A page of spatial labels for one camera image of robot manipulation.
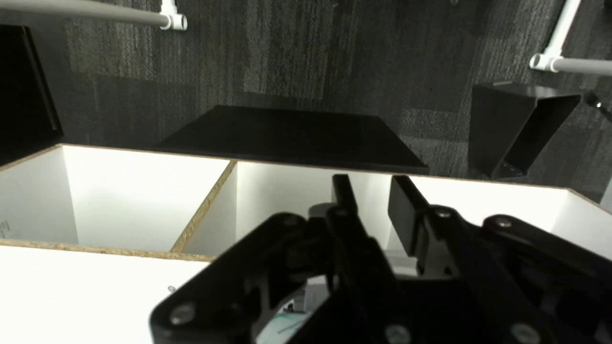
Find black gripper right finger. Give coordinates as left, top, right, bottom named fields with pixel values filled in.
left=389, top=175, right=612, bottom=344

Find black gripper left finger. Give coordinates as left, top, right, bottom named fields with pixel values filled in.
left=150, top=173, right=410, bottom=344

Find black flat floor plate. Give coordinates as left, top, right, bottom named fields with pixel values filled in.
left=160, top=102, right=431, bottom=175

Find black open metal box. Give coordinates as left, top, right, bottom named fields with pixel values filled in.
left=469, top=81, right=584, bottom=179

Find white cubby shelf unit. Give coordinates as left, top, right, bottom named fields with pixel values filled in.
left=0, top=141, right=612, bottom=344

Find grey pipe with white joint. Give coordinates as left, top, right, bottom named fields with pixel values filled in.
left=0, top=0, right=192, bottom=32
left=529, top=0, right=612, bottom=77

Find black panel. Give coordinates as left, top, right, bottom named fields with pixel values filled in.
left=0, top=24, right=64, bottom=154

